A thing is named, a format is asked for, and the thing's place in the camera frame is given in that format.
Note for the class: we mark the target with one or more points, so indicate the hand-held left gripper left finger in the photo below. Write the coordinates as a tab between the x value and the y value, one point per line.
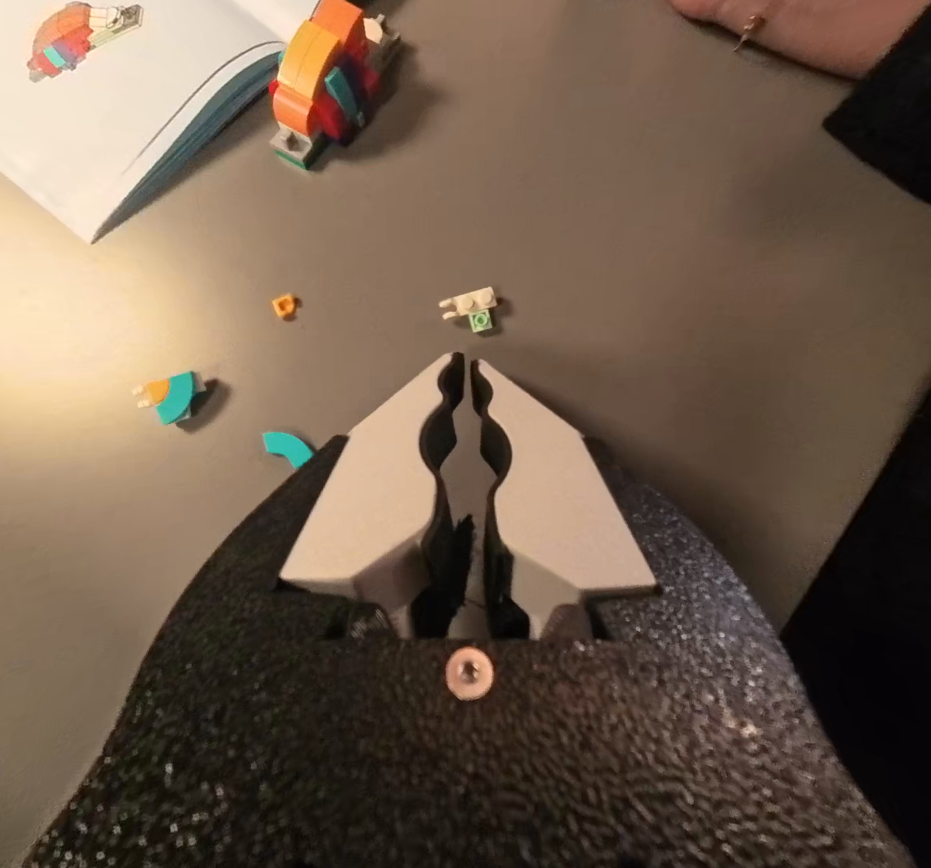
349	519

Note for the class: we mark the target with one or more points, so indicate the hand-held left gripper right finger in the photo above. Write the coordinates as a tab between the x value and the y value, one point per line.
574	519

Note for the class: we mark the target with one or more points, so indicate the white and green lego piece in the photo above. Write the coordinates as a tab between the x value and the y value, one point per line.
473	298

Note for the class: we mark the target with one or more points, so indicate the teal and orange lego assembly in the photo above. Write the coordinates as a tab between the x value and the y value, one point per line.
174	399

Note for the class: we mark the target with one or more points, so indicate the orange and red lego model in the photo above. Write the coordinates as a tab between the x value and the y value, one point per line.
313	60

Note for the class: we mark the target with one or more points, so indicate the teal curved lego piece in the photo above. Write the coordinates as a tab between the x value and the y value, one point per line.
287	446

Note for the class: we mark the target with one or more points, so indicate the person's right forearm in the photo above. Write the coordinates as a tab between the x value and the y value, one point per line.
865	2

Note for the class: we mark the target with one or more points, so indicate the person's black clothing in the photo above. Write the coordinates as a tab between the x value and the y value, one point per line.
873	628

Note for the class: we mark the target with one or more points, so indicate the lego instruction booklet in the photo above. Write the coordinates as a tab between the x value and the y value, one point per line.
145	119

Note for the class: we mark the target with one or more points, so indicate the small orange lego piece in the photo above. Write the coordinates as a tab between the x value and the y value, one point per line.
284	306

